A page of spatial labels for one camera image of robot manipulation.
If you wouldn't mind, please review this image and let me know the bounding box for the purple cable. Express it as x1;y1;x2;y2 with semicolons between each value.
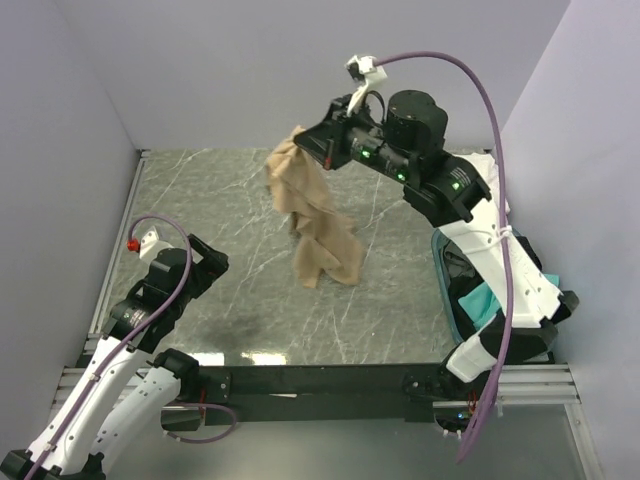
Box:
374;51;516;464
19;214;239;480

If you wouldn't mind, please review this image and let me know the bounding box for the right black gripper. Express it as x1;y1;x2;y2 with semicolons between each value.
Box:
295;93;415;184

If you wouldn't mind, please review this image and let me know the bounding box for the teal t shirt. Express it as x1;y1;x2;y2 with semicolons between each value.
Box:
457;272;564;331

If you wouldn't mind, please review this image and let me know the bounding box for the black t shirt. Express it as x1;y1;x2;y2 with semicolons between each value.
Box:
447;234;546;301

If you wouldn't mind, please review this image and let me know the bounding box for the teal plastic laundry basket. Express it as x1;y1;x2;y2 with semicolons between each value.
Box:
431;230;483;344

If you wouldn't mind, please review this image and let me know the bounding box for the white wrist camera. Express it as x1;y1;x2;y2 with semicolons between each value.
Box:
126;227;172;265
345;55;387;116

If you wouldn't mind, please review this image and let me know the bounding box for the tan t shirt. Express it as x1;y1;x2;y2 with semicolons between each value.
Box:
265;126;364;288

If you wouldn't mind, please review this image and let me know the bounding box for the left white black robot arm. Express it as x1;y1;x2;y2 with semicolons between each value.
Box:
1;230;229;479

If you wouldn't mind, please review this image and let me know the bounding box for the black base beam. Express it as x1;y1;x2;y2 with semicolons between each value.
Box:
159;364;481;434

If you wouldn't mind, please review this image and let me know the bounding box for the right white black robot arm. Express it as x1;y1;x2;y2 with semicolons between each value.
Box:
294;90;579;399

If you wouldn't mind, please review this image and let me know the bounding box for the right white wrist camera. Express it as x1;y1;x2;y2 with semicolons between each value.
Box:
345;55;387;116

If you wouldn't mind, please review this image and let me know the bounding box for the grey t shirt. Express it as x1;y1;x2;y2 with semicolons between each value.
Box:
442;246;476;278

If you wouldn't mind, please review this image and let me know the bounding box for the folded white t shirt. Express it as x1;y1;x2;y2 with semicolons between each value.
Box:
463;153;500;207

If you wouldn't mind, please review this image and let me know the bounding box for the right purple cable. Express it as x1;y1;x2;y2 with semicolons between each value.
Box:
374;51;516;464

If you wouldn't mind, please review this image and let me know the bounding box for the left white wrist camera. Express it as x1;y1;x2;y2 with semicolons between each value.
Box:
126;227;172;265

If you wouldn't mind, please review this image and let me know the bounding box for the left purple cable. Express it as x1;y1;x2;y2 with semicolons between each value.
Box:
19;214;239;480

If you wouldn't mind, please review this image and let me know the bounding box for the aluminium rail frame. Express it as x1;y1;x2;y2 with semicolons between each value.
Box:
47;148;581;406

